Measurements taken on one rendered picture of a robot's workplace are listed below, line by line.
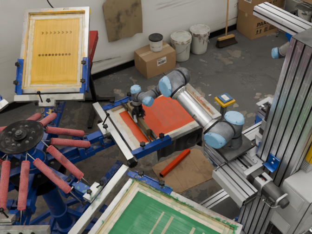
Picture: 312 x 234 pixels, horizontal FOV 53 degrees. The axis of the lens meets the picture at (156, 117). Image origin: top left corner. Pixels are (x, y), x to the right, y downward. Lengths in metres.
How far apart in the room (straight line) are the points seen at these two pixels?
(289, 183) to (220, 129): 0.50
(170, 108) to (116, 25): 1.93
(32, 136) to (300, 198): 1.66
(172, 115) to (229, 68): 2.32
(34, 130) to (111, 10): 2.38
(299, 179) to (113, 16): 3.08
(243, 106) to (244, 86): 0.40
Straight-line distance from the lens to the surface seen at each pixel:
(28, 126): 2.28
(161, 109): 2.68
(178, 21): 4.91
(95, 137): 2.42
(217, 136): 1.79
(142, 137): 2.48
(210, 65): 4.83
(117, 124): 2.55
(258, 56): 5.13
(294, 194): 2.00
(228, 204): 3.03
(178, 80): 1.88
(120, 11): 4.32
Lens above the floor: 2.80
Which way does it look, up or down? 45 degrees down
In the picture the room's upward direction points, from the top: 4 degrees counter-clockwise
